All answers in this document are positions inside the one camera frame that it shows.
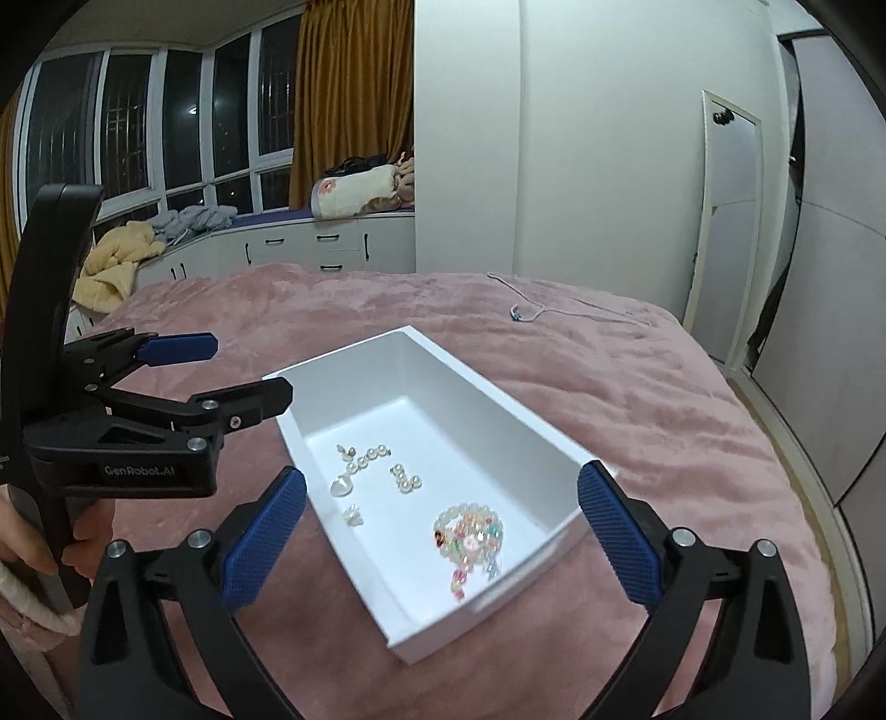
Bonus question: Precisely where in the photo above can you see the pearl drop earring gold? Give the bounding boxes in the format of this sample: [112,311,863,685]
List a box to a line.
[336,444,356,460]

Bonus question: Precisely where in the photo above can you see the silver pearl bead jewelry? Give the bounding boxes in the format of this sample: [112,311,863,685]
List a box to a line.
[329,444,390,498]

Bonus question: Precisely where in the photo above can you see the silver spiky star brooch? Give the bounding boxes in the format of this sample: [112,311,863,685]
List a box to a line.
[341,506,365,528]

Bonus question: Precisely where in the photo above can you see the pearl cluster earrings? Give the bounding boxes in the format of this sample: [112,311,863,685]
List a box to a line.
[390,464,424,495]

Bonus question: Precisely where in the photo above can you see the white rectangular box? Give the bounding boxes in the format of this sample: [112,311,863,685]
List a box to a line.
[278,327,595,665]

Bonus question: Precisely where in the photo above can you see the colorful bead bracelet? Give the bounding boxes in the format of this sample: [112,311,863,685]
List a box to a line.
[431,501,506,605]

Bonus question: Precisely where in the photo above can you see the person's left hand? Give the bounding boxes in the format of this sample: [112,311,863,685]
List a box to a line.
[0,486,116,579]

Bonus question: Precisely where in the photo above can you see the yellow blanket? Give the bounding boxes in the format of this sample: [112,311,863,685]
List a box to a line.
[72,220,165,315]

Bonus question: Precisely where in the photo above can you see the grey folded clothes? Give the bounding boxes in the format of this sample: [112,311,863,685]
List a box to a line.
[148,205,237,243]

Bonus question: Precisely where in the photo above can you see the white fluffy sleeve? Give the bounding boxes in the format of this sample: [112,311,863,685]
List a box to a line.
[2,565,83,651]

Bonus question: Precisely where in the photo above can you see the white plush pillow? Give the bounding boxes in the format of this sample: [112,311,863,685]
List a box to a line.
[310,165,401,220]

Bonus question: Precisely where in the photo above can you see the white window seat cabinet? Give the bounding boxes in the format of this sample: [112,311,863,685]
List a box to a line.
[64,204,418,341]

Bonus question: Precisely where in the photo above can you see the white door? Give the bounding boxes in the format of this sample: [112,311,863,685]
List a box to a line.
[683,91,763,364]

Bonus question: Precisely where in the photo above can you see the white wardrobe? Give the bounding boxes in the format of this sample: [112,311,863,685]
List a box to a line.
[414,2,789,313]

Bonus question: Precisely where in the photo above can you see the white charging cable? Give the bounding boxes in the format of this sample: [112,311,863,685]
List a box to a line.
[486,270,652,327]

